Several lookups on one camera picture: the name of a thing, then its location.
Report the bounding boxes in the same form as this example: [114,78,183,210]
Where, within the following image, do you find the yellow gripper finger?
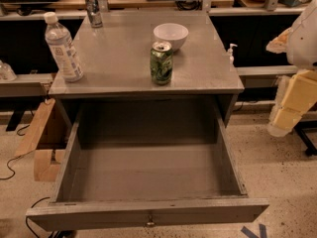
[265,28,291,54]
[267,69,317,137]

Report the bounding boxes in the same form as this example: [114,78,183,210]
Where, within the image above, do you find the green soda can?
[150,41,173,85]

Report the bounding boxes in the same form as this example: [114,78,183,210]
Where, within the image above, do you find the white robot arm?
[266,0,317,137]

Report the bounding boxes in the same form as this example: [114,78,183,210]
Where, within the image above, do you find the open grey top drawer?
[27,96,268,231]

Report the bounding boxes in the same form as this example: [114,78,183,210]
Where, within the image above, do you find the silver slim can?
[85,0,102,28]

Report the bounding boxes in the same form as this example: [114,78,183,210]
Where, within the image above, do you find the black stand leg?
[294,120,317,156]

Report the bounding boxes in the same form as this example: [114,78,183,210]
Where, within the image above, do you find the small pump dispenser bottle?
[227,44,238,64]

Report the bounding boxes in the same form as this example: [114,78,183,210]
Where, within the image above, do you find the white ceramic bowl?
[154,23,189,52]

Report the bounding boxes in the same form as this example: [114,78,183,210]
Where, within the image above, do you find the blue tape floor mark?
[240,223,267,238]

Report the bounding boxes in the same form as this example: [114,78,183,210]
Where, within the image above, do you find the grey metal cabinet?
[48,11,246,141]

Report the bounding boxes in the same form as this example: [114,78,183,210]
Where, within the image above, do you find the clear plastic water bottle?
[44,12,83,82]

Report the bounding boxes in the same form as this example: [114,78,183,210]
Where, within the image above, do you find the wooden plank pieces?
[15,99,67,181]

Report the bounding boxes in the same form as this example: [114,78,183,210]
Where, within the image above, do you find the black floor cable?
[0,124,34,181]

